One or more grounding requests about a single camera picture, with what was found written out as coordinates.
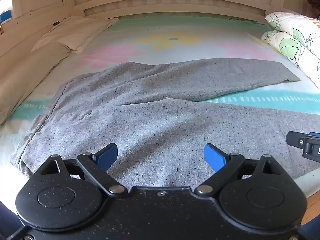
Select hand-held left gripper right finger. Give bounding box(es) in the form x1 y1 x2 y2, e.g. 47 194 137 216
194 143 288 196

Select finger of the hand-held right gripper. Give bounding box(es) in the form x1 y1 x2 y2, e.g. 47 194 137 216
286 131 320 163

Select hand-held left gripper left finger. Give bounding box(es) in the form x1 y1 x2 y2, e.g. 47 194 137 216
34 143 127 197

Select grey pants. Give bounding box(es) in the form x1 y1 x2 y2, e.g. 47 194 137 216
11 58 320 188

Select white leaf printed pillow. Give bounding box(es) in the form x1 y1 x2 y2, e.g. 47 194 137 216
265 11 320 63
261 30 320 91

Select long beige pillow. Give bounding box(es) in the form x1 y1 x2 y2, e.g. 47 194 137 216
0 42 72 126

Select pastel flower printed blanket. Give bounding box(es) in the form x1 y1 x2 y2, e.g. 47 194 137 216
0 15 320 202

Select flat cream pillow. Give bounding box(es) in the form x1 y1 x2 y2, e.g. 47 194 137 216
30 16 119 54

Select brown object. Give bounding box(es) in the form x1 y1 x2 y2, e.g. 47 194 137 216
308 0 320 18

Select blue box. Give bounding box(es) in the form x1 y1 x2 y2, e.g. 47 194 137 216
0 9 13 23

